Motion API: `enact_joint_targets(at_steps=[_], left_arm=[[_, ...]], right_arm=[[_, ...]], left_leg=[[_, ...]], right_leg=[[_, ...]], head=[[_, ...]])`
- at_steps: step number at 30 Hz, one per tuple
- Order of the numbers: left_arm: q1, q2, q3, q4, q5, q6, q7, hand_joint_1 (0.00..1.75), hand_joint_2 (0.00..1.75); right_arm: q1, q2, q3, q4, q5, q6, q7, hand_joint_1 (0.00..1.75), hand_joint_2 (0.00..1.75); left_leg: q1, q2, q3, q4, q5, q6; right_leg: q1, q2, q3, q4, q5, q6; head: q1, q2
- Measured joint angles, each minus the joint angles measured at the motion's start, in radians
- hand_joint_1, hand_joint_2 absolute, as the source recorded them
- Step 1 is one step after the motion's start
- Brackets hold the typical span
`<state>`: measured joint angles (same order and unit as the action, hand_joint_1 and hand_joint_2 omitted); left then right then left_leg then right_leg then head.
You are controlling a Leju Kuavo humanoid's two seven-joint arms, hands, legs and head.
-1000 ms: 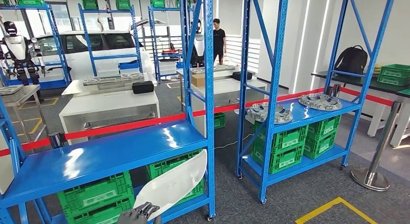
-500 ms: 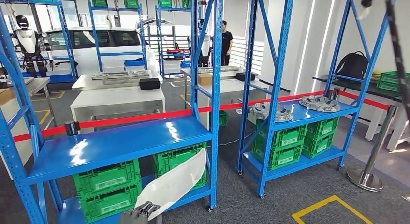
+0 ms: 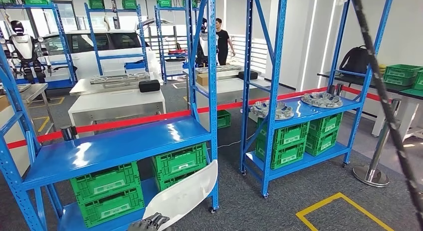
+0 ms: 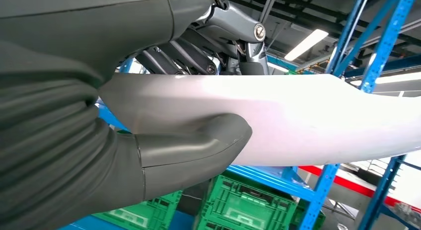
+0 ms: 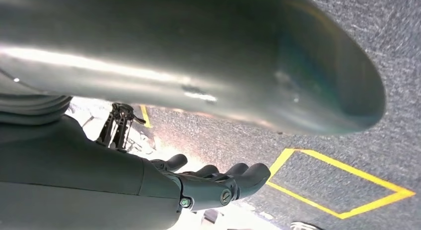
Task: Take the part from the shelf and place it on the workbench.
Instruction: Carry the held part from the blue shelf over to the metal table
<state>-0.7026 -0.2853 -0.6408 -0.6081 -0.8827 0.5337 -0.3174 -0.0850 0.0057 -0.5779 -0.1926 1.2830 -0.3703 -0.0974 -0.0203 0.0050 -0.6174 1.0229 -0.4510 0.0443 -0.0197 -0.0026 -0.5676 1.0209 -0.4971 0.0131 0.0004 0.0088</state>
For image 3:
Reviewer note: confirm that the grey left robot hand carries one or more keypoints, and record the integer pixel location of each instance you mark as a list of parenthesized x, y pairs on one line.
[(148, 224)]

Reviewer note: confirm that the white curved car trim part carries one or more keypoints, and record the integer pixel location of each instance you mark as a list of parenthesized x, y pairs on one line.
[(185, 193)]

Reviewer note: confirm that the long grey metal part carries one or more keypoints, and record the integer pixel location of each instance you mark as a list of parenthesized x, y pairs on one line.
[(119, 78), (224, 69)]

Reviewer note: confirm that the green top workbench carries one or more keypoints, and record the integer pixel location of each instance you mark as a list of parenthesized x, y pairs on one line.
[(413, 94)]

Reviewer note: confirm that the blue steel shelving rack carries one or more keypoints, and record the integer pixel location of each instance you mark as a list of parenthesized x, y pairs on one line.
[(171, 7), (317, 113), (63, 41), (122, 56), (115, 143)]

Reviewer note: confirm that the red barrier belt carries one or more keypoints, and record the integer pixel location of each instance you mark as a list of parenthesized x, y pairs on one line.
[(353, 90), (132, 121), (49, 137)]

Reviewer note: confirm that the black-topped barrier stanchion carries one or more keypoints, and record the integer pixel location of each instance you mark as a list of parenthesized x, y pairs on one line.
[(331, 89), (68, 133)]

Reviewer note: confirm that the white desk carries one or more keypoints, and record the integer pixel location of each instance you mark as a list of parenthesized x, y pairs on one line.
[(112, 102), (15, 150), (228, 85)]

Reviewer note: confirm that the black case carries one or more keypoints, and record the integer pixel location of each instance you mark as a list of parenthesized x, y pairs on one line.
[(149, 86), (254, 75)]

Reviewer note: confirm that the brown cardboard box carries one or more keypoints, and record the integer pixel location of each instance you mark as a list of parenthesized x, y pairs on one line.
[(202, 80), (4, 104)]

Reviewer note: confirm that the blue plastic bin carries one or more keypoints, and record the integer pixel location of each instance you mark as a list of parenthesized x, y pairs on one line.
[(134, 66)]

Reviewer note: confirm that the white car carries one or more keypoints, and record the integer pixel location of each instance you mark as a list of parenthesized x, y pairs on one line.
[(86, 62)]

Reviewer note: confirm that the silver wheel hubcap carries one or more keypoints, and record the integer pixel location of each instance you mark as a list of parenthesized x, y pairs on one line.
[(322, 100), (286, 111)]

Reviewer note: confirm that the white black humanoid robot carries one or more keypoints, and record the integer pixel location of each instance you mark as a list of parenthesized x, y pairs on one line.
[(24, 47), (202, 47)]

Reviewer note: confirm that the person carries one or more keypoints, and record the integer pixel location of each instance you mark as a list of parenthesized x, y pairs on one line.
[(223, 41)]

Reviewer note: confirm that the white slatted railing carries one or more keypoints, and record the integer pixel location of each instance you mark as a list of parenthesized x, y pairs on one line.
[(254, 54)]

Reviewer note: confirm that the chrome barrier stanchion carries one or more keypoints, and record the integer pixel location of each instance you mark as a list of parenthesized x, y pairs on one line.
[(370, 176)]

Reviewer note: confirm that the black backpack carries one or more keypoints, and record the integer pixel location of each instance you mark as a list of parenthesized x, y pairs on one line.
[(355, 62)]

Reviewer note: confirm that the yellow items stack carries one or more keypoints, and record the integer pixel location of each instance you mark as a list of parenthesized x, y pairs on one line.
[(382, 69)]

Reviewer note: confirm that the steel frame table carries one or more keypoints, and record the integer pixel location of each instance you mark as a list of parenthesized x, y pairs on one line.
[(33, 90)]

